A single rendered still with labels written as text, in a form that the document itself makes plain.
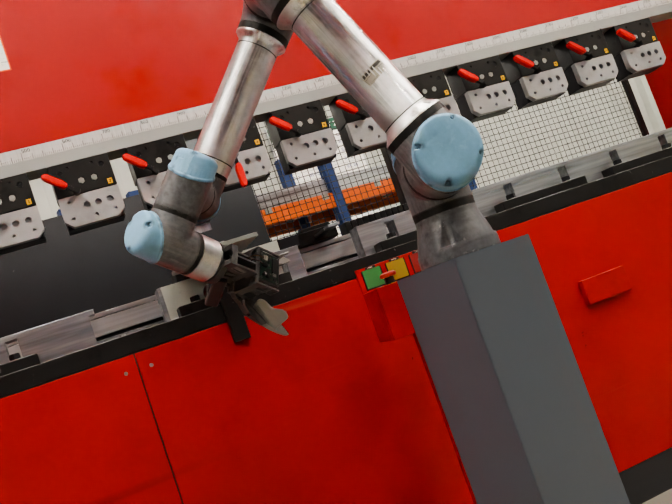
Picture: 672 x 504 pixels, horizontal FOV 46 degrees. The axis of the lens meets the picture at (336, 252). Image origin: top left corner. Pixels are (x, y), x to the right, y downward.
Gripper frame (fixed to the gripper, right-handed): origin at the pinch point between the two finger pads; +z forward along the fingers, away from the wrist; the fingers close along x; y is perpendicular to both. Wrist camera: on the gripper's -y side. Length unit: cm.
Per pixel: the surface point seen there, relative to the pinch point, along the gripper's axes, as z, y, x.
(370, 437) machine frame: 56, -27, -12
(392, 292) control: 31.3, 0.9, 10.9
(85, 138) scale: -15, -59, 57
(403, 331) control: 35.0, 0.5, 3.0
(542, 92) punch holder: 93, 15, 93
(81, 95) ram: -18, -58, 68
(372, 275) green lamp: 37.9, -10.1, 20.9
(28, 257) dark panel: 2, -116, 50
